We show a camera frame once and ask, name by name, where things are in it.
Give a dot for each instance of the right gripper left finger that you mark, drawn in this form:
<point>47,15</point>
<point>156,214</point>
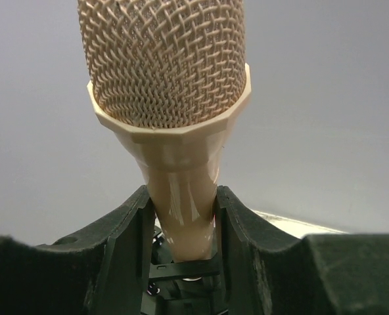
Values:
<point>102,268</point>

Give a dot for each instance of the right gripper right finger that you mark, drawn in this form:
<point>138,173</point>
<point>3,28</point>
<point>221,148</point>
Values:
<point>268,271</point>

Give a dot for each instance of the beige microphone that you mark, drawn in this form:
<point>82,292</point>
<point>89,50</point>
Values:
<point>169,79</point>

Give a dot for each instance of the black shock mount desk stand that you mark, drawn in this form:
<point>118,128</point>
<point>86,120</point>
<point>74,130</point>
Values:
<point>182,288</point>

